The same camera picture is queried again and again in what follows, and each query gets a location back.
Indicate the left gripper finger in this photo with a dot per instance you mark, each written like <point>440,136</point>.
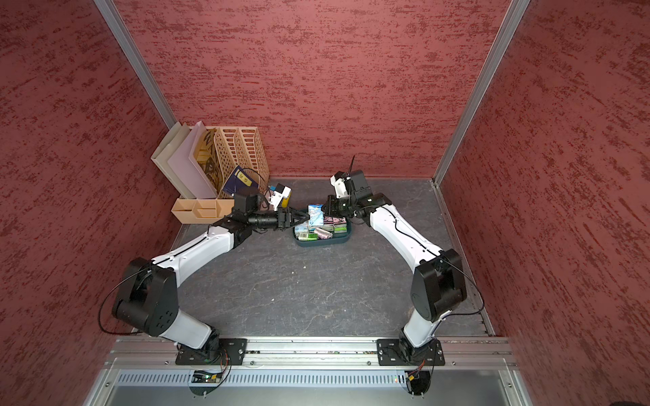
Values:
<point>292,223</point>
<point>295,215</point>

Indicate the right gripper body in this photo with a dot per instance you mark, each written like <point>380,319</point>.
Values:
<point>345,205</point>

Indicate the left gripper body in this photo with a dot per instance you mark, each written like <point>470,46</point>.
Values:
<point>269,220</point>

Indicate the blue tissue pack bottom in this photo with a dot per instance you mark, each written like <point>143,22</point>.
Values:
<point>316,215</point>

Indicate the blue tissue pack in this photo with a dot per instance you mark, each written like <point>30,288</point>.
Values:
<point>316,215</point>
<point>301,229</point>

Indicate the pink Kuromi tissue pack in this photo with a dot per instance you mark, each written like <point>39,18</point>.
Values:
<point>334,221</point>

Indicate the pink Kuromi pack bottom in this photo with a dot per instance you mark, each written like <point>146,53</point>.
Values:
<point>323,234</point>

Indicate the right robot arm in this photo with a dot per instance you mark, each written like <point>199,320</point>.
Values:
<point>438,281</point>

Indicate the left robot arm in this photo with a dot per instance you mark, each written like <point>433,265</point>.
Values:
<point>147,297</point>

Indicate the teal storage box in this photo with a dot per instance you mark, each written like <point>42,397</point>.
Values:
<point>336,240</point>

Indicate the dark blue notebook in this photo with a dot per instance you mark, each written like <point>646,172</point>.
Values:
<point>237,180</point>

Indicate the beige desk file organizer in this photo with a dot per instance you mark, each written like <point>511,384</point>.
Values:
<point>236,146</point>

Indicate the pink folder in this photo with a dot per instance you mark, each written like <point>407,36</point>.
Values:
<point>195,184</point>

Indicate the gold patterned book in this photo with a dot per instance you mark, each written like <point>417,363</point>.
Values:
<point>207,158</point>

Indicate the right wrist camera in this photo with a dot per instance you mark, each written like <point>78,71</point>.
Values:
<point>353,185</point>

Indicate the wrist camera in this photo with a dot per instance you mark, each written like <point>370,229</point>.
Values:
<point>353,185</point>
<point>249,199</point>

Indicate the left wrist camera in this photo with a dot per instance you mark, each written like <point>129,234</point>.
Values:
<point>249,199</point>

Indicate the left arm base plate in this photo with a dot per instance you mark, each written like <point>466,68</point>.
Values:
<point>221,351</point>

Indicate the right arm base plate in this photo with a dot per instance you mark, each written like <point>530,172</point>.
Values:
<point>409,352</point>

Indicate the aluminium front rail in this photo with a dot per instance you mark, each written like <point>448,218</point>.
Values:
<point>152,366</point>

